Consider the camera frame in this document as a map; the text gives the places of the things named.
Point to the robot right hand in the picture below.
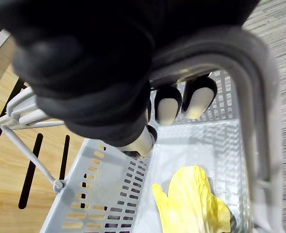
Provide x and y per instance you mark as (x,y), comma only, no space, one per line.
(84,72)

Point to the grey plastic shopping basket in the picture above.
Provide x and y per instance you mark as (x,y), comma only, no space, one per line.
(193,145)

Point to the wooden slotted shelf panel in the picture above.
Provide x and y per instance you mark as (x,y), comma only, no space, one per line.
(9,170)

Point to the yellow napa cabbage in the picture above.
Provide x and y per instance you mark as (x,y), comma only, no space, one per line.
(193,201)

